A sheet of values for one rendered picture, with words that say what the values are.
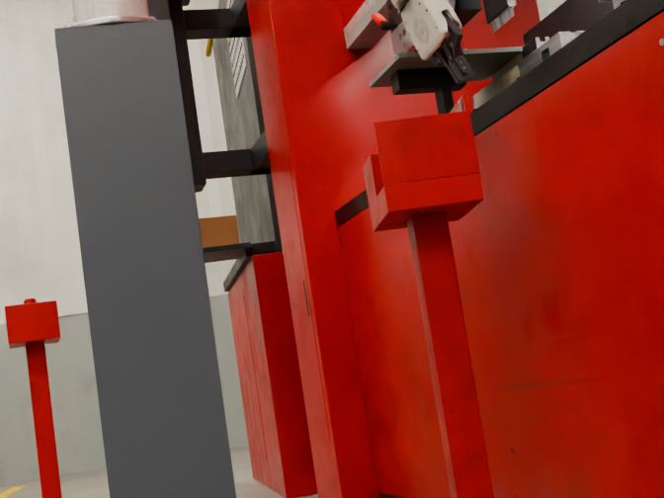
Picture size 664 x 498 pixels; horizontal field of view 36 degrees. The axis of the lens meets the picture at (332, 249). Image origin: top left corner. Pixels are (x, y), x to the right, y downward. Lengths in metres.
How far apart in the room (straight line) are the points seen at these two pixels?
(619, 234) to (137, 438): 0.77
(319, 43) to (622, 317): 1.61
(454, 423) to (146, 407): 0.50
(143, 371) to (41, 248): 7.41
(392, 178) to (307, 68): 1.32
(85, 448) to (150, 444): 7.26
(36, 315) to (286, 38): 1.20
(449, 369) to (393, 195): 0.30
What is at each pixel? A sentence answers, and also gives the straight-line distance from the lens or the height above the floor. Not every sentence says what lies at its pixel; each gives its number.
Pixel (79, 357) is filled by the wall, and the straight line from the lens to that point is 8.82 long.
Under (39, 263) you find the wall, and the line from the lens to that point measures 8.91.
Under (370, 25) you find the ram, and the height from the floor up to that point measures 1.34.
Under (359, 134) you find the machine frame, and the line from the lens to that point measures 2.93.
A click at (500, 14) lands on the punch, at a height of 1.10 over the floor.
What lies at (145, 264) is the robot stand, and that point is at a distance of 1.56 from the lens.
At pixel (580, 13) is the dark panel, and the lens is 2.90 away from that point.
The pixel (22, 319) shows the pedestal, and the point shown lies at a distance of 3.40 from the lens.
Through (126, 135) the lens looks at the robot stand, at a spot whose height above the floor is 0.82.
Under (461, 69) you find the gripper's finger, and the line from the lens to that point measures 1.83.
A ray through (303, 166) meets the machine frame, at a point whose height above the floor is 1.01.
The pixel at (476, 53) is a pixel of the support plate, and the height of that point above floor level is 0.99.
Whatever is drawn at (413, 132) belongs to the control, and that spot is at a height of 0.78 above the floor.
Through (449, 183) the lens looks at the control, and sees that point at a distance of 1.67.
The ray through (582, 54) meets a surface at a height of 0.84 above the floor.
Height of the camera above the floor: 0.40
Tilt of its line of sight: 7 degrees up
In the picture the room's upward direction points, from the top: 9 degrees counter-clockwise
